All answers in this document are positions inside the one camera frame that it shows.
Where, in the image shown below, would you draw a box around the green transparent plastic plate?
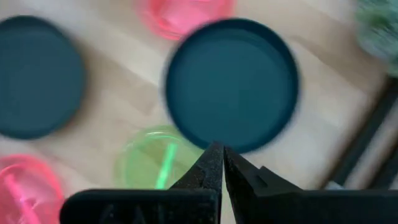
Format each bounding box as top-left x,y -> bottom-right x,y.
113,124 -> 205,190

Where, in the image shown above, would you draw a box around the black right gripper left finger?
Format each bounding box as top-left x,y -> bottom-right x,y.
60,141 -> 224,224

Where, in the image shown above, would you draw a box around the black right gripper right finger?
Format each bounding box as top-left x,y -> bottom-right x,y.
223,145 -> 398,224

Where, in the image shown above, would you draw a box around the pink transparent plastic plate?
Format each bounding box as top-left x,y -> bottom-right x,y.
136,0 -> 236,41
0,154 -> 66,224

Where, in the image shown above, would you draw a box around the dark grey bowl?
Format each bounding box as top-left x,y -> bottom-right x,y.
164,17 -> 300,154

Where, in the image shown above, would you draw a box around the black metal frame rails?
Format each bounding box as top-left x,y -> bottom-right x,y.
325,77 -> 398,190

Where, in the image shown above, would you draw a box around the green artificial potted plant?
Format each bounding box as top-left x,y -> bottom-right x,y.
354,0 -> 398,77

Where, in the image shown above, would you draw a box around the dark blue round plate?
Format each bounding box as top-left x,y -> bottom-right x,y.
0,14 -> 86,140

